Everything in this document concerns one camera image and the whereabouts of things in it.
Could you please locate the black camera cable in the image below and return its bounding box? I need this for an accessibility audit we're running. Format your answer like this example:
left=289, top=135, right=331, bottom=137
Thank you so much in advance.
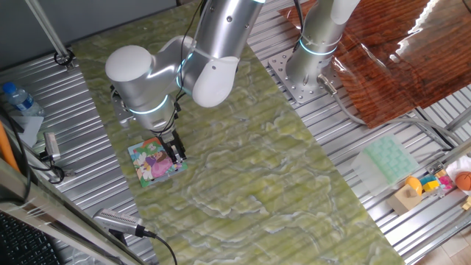
left=135, top=226, right=179, bottom=265

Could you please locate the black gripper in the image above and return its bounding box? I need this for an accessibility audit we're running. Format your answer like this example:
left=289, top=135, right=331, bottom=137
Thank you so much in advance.
left=157, top=128, right=188, bottom=166

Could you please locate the grey cable with metal connector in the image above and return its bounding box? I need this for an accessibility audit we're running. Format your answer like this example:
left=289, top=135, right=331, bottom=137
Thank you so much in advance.
left=316, top=73, right=465, bottom=148

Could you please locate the black cable loop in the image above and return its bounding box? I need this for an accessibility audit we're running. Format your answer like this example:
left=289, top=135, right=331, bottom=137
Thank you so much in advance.
left=293, top=0, right=307, bottom=51

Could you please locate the aluminium frame bar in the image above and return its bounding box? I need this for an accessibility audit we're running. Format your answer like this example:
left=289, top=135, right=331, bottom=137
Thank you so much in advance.
left=439, top=138, right=471, bottom=166

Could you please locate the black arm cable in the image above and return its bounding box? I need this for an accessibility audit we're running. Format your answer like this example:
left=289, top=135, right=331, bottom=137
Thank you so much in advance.
left=150, top=0, right=207, bottom=134

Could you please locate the wrist camera with grey bracket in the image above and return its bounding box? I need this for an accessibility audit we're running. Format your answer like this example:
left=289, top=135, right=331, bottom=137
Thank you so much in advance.
left=109, top=85, right=135, bottom=128

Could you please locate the white cloth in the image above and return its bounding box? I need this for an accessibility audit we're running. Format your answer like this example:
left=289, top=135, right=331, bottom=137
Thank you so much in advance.
left=444, top=154, right=471, bottom=185

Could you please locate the blue cap water bottle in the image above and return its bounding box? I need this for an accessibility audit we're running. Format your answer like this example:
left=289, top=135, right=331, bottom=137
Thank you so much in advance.
left=2, top=81, right=45, bottom=117

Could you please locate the aluminium frame beam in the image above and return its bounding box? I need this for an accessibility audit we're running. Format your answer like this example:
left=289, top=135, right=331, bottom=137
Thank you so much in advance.
left=0, top=158, right=148, bottom=265

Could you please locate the orange toy egg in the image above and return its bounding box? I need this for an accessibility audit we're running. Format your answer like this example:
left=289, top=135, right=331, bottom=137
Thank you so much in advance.
left=404, top=175, right=423, bottom=196

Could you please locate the blue toy block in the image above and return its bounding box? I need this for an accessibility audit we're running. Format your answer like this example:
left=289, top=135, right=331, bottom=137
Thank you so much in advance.
left=419, top=174, right=439, bottom=187

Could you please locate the pink toy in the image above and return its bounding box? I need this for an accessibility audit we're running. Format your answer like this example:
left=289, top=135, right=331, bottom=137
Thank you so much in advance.
left=437, top=174, right=453, bottom=191

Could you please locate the silver depth camera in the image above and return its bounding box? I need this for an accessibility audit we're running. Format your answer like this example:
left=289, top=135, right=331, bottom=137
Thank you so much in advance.
left=43, top=131, right=62, bottom=162
left=91, top=208, right=144, bottom=236

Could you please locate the wooden cube block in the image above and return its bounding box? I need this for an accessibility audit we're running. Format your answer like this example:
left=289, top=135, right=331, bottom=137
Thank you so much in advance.
left=386, top=183, right=423, bottom=216

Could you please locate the black cable ring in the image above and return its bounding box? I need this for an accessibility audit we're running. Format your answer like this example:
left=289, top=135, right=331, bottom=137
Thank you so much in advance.
left=54, top=49, right=76, bottom=67

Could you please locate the black keyboard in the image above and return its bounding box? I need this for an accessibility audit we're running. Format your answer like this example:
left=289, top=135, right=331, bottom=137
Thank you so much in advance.
left=0, top=212, right=62, bottom=265

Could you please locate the green plastic grid tray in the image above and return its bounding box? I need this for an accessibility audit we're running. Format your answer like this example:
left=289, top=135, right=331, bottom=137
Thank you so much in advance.
left=350, top=134, right=419, bottom=196

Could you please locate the brown wood grain sheet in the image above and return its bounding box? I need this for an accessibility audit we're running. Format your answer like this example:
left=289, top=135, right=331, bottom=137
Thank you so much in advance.
left=277, top=0, right=471, bottom=130

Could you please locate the white paper card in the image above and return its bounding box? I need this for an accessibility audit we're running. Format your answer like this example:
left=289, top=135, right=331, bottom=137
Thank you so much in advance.
left=9, top=114, right=45, bottom=148

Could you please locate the green marble pattern mat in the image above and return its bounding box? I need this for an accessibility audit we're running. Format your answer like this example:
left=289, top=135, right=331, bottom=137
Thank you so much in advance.
left=71, top=0, right=406, bottom=265

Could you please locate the butterfly girl puzzle board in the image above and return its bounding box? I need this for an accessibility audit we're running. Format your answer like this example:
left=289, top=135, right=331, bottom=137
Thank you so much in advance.
left=127, top=136, right=189, bottom=189

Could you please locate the aluminium pole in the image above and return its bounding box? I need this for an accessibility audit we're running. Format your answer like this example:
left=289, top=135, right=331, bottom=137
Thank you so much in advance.
left=24, top=0, right=76, bottom=71

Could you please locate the silver robot mounting plate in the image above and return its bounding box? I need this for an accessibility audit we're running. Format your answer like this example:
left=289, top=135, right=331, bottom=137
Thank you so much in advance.
left=267, top=47, right=341, bottom=105

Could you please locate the orange bar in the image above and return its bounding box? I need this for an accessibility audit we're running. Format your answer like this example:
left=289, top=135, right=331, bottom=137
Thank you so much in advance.
left=0, top=121, right=20, bottom=173

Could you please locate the orange toy basketball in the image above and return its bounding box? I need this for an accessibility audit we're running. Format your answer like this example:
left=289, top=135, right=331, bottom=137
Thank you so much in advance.
left=455, top=171, right=471, bottom=191

